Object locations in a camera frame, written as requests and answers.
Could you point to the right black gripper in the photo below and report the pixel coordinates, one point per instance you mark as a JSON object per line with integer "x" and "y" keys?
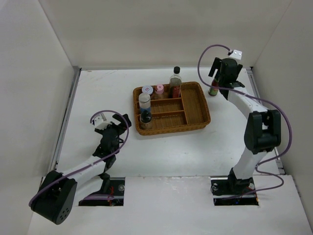
{"x": 216, "y": 65}

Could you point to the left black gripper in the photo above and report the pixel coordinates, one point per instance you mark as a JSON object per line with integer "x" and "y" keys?
{"x": 119, "y": 118}

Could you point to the green-label red sauce bottle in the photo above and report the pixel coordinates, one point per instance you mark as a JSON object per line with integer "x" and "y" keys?
{"x": 213, "y": 91}

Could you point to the black-cap pepper shaker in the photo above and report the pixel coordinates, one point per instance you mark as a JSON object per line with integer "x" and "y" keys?
{"x": 146, "y": 120}

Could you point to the silver-cap blue-label jar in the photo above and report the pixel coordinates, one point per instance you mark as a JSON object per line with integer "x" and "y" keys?
{"x": 144, "y": 102}

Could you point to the white-lid dark jam jar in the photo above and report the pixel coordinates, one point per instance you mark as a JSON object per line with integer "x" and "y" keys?
{"x": 148, "y": 89}

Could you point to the tall red-label glass bottle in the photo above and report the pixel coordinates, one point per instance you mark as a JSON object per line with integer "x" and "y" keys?
{"x": 175, "y": 83}

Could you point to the pink-cap spice jar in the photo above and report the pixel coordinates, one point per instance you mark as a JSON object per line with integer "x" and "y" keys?
{"x": 159, "y": 91}

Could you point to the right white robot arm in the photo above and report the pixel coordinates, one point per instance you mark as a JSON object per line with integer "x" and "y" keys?
{"x": 263, "y": 127}

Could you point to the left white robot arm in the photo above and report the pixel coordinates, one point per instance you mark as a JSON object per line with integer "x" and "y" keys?
{"x": 88, "y": 182}

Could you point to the brown wicker divided tray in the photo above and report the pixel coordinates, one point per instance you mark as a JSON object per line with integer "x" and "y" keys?
{"x": 170, "y": 115}

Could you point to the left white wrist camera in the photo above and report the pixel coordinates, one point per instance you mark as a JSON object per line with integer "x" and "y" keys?
{"x": 100, "y": 122}

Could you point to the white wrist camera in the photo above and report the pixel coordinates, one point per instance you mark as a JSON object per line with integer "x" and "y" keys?
{"x": 235, "y": 54}
{"x": 100, "y": 122}

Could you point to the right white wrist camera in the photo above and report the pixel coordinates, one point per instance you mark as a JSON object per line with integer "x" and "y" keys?
{"x": 235, "y": 54}

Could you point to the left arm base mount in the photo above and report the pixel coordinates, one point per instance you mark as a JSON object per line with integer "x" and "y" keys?
{"x": 110, "y": 194}

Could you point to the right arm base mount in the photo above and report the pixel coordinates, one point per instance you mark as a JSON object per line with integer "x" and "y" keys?
{"x": 230, "y": 191}

